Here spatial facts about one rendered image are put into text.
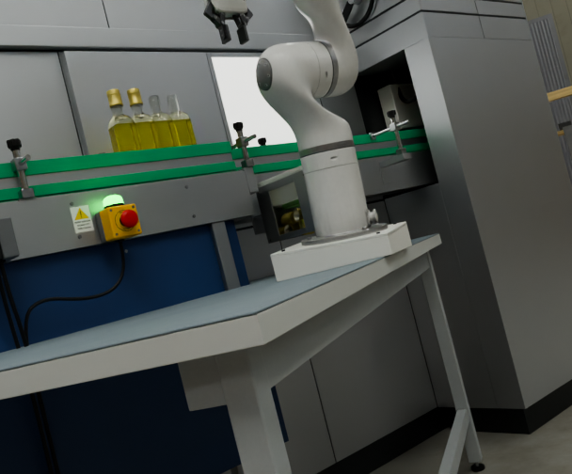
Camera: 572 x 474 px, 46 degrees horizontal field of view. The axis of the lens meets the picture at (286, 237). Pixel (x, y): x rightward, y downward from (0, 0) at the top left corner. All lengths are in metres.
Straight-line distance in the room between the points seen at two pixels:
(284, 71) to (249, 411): 0.81
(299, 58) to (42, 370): 0.84
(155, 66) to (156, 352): 1.46
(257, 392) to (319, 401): 1.53
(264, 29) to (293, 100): 1.09
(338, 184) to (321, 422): 1.07
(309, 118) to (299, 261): 0.30
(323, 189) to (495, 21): 1.59
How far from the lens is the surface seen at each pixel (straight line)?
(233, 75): 2.25
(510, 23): 2.93
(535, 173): 2.76
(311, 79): 1.41
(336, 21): 1.45
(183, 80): 2.13
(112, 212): 1.50
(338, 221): 1.40
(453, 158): 2.39
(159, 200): 1.64
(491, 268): 2.39
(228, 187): 1.76
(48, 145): 1.91
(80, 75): 1.98
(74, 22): 2.08
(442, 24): 2.54
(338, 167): 1.40
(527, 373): 2.49
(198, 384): 0.77
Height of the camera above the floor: 0.79
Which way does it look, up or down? 2 degrees up
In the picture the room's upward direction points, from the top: 14 degrees counter-clockwise
